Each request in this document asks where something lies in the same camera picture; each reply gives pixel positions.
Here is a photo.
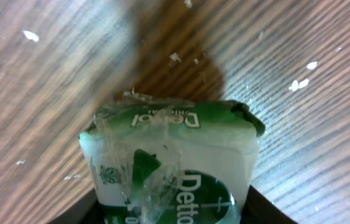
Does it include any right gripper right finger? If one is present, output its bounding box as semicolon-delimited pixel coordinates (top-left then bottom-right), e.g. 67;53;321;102
240;186;297;224

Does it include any green white soap packet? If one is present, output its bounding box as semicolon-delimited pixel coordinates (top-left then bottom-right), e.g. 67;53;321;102
78;95;265;224

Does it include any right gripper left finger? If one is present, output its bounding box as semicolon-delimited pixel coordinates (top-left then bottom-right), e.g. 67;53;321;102
48;189;104;224

